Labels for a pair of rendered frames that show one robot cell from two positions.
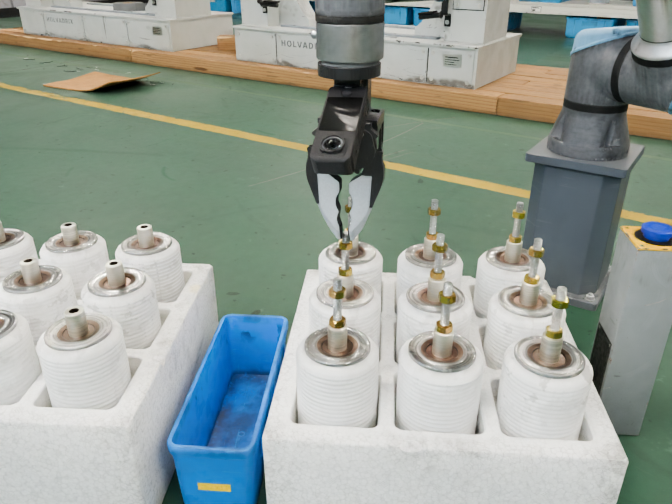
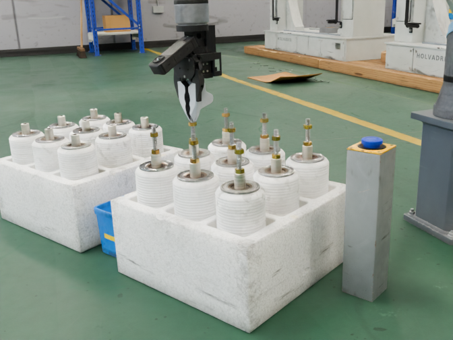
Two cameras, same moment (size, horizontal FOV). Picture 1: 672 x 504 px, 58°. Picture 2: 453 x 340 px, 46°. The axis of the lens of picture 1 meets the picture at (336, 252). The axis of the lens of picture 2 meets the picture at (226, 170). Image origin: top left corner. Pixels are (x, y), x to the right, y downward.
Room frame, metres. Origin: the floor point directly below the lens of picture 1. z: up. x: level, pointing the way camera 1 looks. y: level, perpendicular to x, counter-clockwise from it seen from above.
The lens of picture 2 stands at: (-0.23, -0.78, 0.59)
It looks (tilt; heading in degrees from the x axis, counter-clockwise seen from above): 18 degrees down; 36
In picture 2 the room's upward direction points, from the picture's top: 2 degrees counter-clockwise
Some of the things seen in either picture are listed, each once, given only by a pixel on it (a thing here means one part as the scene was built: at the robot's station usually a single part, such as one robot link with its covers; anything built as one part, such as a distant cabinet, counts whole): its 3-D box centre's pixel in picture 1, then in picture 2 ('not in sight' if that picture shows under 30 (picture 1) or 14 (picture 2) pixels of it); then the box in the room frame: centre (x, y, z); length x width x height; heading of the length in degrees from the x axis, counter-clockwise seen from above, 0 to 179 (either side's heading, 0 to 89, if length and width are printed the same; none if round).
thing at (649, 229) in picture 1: (656, 233); (371, 143); (0.72, -0.42, 0.32); 0.04 x 0.04 x 0.02
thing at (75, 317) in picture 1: (76, 322); (75, 140); (0.60, 0.30, 0.26); 0.02 x 0.02 x 0.03
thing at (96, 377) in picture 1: (92, 392); (80, 179); (0.60, 0.30, 0.16); 0.10 x 0.10 x 0.18
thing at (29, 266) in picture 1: (30, 271); (85, 125); (0.72, 0.41, 0.26); 0.02 x 0.02 x 0.03
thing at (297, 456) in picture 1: (427, 394); (234, 229); (0.67, -0.13, 0.09); 0.39 x 0.39 x 0.18; 85
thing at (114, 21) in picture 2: not in sight; (116, 23); (4.58, 4.42, 0.36); 0.31 x 0.25 x 0.20; 146
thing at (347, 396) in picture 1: (337, 408); (159, 205); (0.57, 0.00, 0.16); 0.10 x 0.10 x 0.18
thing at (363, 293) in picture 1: (345, 293); (194, 154); (0.68, -0.01, 0.25); 0.08 x 0.08 x 0.01
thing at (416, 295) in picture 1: (435, 297); (232, 162); (0.67, -0.13, 0.25); 0.08 x 0.08 x 0.01
